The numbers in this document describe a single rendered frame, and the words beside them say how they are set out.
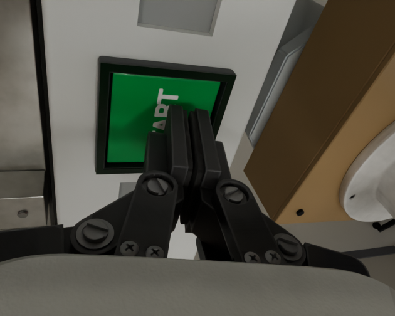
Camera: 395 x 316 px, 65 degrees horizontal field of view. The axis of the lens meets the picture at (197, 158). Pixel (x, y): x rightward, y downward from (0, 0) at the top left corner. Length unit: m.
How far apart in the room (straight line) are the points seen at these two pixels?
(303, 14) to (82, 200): 0.42
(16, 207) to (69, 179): 0.10
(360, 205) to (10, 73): 0.35
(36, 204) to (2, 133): 0.05
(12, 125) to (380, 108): 0.28
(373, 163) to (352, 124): 0.06
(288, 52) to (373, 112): 0.10
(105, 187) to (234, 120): 0.07
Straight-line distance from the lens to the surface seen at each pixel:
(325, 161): 0.31
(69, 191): 0.17
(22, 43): 0.21
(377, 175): 0.36
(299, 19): 0.50
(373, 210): 0.42
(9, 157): 0.26
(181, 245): 0.23
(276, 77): 0.35
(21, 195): 0.25
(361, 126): 0.30
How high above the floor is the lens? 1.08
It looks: 45 degrees down
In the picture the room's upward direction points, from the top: 156 degrees clockwise
